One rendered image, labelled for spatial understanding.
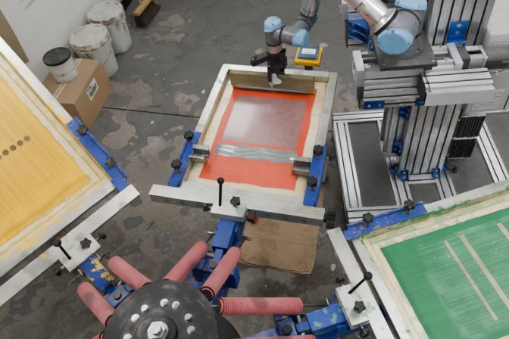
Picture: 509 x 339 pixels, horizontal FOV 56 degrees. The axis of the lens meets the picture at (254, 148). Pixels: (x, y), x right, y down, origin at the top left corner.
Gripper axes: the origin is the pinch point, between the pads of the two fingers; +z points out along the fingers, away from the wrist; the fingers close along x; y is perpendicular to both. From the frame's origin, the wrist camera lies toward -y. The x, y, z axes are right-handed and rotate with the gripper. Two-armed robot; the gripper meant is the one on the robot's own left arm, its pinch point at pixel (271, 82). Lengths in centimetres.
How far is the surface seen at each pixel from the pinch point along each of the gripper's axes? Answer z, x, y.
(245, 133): 4.7, -30.1, -5.9
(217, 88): 1.8, -6.6, -25.9
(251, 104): 4.9, -11.6, -7.5
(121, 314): -32, -129, -12
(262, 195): 0, -64, 10
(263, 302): -17, -113, 22
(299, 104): 4.4, -8.1, 14.8
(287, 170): 4, -48, 17
